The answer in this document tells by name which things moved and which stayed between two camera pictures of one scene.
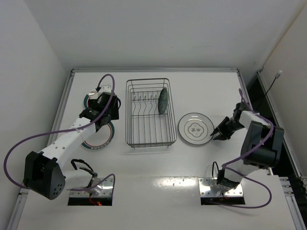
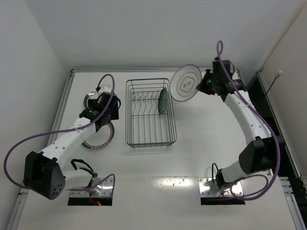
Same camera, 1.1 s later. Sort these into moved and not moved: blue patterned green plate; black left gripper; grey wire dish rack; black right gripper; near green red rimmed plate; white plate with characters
Moved: white plate with characters; black right gripper
Not moved: grey wire dish rack; near green red rimmed plate; blue patterned green plate; black left gripper
